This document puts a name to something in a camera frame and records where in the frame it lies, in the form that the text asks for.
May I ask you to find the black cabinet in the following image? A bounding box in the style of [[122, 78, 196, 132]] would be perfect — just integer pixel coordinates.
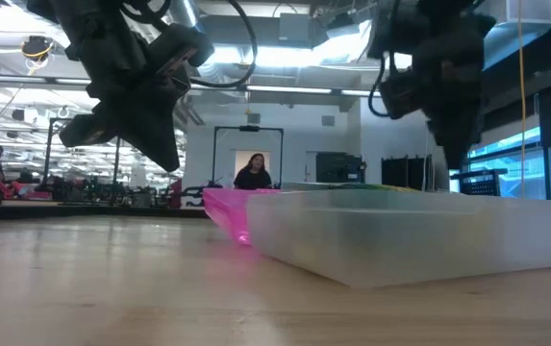
[[313, 151, 368, 185]]

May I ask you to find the yellow cable coil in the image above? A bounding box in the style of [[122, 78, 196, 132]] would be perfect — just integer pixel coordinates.
[[19, 35, 56, 77]]

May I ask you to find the black perforated cart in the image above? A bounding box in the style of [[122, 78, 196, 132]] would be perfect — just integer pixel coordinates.
[[450, 167, 508, 199]]

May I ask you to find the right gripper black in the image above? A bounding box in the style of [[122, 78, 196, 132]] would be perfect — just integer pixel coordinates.
[[413, 42, 486, 170]]

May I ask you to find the grey ceiling box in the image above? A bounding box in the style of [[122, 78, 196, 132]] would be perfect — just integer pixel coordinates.
[[278, 12, 312, 42]]

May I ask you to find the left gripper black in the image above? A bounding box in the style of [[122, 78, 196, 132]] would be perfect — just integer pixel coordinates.
[[58, 28, 192, 173]]

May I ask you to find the ceiling light tube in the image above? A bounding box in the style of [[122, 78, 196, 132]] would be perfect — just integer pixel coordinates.
[[0, 74, 94, 87], [245, 85, 334, 95], [190, 82, 238, 91], [339, 88, 382, 99]]

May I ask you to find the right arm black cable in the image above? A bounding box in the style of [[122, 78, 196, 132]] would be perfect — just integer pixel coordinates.
[[367, 50, 394, 120]]

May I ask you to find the silver round air duct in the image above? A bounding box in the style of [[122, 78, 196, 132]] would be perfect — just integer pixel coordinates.
[[168, 0, 200, 28]]

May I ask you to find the black panel screen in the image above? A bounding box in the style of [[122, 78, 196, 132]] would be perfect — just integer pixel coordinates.
[[381, 154, 434, 192]]

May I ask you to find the pink and clear pencil case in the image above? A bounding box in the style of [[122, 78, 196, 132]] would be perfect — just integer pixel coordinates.
[[202, 186, 551, 289]]

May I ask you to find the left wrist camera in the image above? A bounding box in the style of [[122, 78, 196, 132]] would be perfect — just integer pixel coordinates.
[[159, 23, 216, 78]]

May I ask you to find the person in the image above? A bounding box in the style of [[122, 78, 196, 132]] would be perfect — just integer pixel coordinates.
[[233, 152, 273, 190]]

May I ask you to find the black rig frame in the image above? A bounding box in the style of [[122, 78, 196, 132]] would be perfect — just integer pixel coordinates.
[[212, 125, 285, 189], [43, 116, 122, 198]]

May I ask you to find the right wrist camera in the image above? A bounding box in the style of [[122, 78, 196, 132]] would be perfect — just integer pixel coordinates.
[[378, 70, 425, 120]]

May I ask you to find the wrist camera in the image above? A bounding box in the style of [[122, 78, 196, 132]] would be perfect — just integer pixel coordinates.
[[378, 70, 425, 120], [159, 23, 216, 78]]

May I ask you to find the green yellow crayon box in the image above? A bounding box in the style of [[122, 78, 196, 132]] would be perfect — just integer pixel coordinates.
[[282, 181, 423, 194]]

